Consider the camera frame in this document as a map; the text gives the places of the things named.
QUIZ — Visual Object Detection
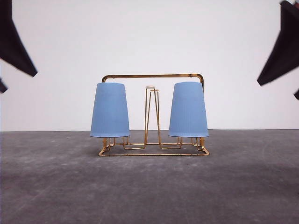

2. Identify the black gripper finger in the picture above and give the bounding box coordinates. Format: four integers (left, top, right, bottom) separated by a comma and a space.
294, 89, 299, 100
0, 78, 8, 93
0, 0, 38, 77
257, 1, 299, 85

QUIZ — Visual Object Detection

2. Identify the gold wire cup rack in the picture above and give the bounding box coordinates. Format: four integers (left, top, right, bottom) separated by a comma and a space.
99, 74, 209, 156

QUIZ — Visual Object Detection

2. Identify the blue ribbed cup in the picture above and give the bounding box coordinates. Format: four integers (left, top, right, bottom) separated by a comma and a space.
168, 82, 209, 137
90, 82, 130, 138

